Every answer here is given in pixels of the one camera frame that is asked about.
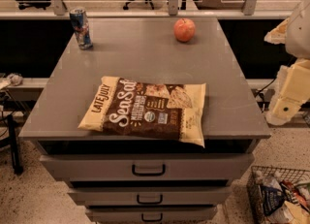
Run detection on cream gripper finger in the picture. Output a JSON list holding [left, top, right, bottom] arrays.
[[263, 18, 290, 45], [265, 58, 310, 126]]

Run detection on red apple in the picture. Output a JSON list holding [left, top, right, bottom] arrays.
[[173, 18, 196, 42]]

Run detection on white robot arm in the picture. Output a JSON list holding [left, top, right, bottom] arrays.
[[264, 0, 310, 125]]

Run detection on red snack bag in basket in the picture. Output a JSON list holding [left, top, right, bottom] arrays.
[[280, 180, 308, 209]]

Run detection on dark snack bag in basket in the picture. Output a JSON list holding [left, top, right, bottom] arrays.
[[261, 186, 285, 216]]

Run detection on brown chip bag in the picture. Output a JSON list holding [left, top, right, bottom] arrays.
[[78, 77, 206, 146]]

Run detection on yellow snack bag in basket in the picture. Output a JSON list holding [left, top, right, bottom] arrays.
[[284, 202, 310, 224]]

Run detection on grey drawer cabinet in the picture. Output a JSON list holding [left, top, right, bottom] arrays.
[[21, 17, 269, 224]]

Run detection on blue energy drink can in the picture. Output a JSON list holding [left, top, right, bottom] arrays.
[[69, 7, 93, 49]]

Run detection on black stand at left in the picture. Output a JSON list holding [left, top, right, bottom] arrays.
[[0, 99, 23, 175]]

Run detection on black cable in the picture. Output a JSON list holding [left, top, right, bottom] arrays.
[[253, 78, 277, 112]]

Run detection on wire basket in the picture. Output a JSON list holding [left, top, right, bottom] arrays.
[[247, 166, 310, 224]]

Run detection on top drawer black handle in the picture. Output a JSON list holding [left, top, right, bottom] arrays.
[[132, 164, 166, 176]]

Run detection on drawer black handle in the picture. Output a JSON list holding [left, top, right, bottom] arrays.
[[132, 164, 166, 176], [140, 213, 163, 223], [136, 194, 163, 205]]

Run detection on middle drawer black handle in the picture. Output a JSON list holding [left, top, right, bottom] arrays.
[[136, 194, 163, 205]]

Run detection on bottom drawer black handle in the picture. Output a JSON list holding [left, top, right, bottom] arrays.
[[140, 213, 163, 223]]

